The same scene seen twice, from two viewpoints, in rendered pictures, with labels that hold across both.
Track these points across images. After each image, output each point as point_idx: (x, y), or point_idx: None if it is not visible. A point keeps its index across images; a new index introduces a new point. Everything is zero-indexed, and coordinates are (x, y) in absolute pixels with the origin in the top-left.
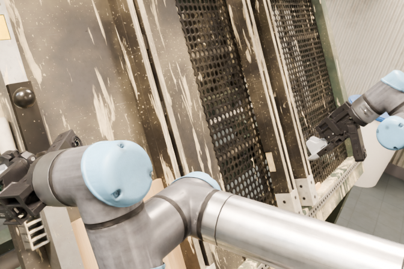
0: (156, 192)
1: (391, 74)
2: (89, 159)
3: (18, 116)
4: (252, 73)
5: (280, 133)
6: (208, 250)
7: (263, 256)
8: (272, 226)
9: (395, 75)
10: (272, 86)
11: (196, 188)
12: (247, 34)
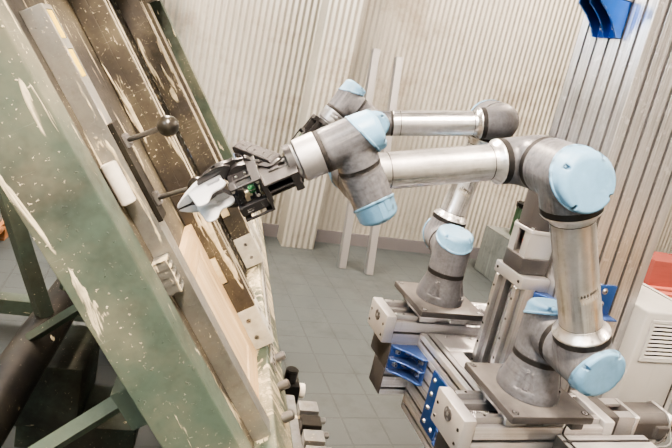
0: (195, 237)
1: (347, 82)
2: (360, 122)
3: (129, 156)
4: (182, 113)
5: None
6: (248, 284)
7: (426, 176)
8: (426, 156)
9: (352, 83)
10: None
11: None
12: (169, 70)
